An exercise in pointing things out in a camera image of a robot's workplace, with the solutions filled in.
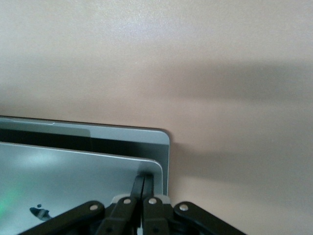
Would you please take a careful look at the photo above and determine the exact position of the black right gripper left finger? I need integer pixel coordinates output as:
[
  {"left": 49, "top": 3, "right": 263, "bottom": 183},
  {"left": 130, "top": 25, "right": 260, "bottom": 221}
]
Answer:
[{"left": 22, "top": 174, "right": 146, "bottom": 235}]

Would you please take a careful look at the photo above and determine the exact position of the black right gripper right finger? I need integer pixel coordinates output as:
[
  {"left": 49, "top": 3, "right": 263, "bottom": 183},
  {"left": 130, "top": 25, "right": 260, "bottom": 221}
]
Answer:
[{"left": 143, "top": 174, "right": 245, "bottom": 235}]

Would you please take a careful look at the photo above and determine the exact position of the grey laptop computer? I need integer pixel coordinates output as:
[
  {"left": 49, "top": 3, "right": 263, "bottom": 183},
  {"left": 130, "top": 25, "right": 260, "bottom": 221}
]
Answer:
[{"left": 0, "top": 115, "right": 171, "bottom": 235}]

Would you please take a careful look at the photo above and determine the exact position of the brown table cover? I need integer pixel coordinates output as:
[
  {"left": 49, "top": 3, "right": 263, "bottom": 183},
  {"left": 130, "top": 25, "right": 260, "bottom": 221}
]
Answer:
[{"left": 0, "top": 0, "right": 313, "bottom": 235}]

